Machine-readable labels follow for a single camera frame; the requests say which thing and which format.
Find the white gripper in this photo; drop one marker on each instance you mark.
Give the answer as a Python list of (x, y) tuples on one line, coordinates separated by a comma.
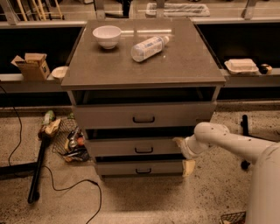
[(187, 150)]

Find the grey drawer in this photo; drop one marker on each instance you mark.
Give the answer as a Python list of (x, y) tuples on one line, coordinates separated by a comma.
[(139, 167), (131, 147), (143, 115)]

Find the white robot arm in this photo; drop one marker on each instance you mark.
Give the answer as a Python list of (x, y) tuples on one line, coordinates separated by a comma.
[(264, 155)]

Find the grey bottom drawer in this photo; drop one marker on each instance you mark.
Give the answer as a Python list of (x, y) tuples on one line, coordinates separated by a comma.
[(139, 167)]

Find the grey top drawer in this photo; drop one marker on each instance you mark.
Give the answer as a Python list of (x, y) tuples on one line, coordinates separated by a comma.
[(143, 115)]

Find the grey drawer cabinet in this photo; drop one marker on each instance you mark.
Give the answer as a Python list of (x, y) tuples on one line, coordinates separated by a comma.
[(184, 71)]

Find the black table leg right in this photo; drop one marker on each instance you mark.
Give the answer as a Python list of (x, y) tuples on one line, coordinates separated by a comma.
[(245, 128)]

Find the black table leg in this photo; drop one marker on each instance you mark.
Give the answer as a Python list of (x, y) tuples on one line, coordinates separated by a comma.
[(30, 169), (245, 128)]

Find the white foam food container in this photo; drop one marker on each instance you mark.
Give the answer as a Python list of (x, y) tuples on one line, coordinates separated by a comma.
[(241, 66)]

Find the clear plastic bottle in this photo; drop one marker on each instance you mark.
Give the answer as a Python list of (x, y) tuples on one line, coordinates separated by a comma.
[(142, 51)]

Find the small dark round object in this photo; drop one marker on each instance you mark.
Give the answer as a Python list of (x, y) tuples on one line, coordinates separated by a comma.
[(265, 69)]

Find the tan crumpled bag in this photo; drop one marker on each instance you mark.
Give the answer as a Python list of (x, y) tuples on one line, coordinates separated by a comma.
[(50, 129)]

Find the white bowl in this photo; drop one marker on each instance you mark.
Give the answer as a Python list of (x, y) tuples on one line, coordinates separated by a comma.
[(107, 36)]

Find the green chip bag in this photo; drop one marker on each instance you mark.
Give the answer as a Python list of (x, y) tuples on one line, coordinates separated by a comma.
[(49, 117)]

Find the clear plastic tray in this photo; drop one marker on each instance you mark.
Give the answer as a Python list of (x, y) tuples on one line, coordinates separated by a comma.
[(182, 10)]

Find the black table leg left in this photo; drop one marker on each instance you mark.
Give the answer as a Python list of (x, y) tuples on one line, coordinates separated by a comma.
[(30, 169)]

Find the brown cardboard box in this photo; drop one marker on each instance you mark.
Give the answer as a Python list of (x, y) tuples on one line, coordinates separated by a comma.
[(33, 66)]

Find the wire basket bottom right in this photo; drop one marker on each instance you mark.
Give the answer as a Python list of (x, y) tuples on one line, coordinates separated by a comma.
[(233, 218)]

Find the wire basket with utensils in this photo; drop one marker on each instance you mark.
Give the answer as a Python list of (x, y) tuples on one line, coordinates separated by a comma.
[(69, 142)]

